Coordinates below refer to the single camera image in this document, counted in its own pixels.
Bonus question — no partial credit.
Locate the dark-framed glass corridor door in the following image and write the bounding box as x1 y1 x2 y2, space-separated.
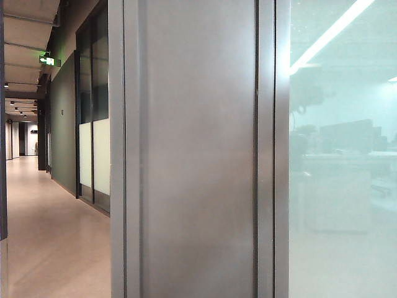
74 5 112 215

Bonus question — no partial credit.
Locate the dark vertical door frame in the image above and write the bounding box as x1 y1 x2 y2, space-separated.
0 0 8 242

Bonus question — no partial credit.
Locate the green illuminated exit sign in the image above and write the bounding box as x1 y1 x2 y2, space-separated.
38 52 62 67

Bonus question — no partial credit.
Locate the grey ceiling conduit pipe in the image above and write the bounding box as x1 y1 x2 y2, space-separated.
3 42 51 52

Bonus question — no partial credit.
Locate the frosted glass partition pane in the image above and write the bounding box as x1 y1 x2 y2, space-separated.
289 0 397 298

